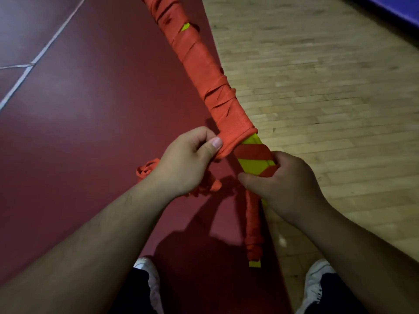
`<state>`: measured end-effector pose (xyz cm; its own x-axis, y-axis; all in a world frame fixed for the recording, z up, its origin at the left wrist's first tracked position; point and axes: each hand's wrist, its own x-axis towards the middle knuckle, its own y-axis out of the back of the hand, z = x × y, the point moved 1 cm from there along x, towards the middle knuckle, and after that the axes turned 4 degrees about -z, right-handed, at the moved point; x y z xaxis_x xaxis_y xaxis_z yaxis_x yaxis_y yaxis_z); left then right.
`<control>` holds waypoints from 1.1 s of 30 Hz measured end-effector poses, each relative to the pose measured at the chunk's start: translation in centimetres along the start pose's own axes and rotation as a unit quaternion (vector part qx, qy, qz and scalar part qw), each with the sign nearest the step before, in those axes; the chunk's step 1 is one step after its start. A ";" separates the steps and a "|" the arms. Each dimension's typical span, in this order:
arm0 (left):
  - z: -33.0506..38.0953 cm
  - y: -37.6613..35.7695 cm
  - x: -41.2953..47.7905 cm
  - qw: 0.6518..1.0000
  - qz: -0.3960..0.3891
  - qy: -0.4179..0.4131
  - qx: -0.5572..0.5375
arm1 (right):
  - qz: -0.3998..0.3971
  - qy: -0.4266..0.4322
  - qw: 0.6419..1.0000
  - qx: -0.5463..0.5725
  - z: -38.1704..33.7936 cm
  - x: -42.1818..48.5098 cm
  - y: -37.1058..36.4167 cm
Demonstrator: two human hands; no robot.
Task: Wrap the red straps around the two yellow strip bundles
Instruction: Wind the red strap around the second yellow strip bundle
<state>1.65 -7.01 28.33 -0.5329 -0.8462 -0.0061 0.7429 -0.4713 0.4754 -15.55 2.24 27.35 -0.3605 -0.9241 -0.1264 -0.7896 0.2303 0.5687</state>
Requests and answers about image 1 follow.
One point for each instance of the person's left hand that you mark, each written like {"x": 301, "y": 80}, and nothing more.
{"x": 183, "y": 166}

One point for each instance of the person's right hand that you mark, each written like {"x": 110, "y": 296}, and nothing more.
{"x": 291, "y": 189}

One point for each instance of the person's right forearm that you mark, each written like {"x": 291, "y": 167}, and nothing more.
{"x": 370, "y": 261}

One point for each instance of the person's left forearm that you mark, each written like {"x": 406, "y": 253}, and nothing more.
{"x": 78, "y": 255}

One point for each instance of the white right shoe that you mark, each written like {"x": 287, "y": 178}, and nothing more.
{"x": 314, "y": 281}

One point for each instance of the white shoe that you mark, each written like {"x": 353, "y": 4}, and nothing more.
{"x": 150, "y": 277}
{"x": 314, "y": 281}

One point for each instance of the white left shoe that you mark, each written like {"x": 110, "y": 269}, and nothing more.
{"x": 150, "y": 277}

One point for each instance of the black right trouser leg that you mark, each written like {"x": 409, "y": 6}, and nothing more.
{"x": 340, "y": 297}

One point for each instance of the black trouser leg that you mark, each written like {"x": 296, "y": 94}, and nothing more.
{"x": 131, "y": 294}
{"x": 340, "y": 297}

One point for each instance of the black left trouser leg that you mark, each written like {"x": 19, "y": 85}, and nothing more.
{"x": 131, "y": 294}

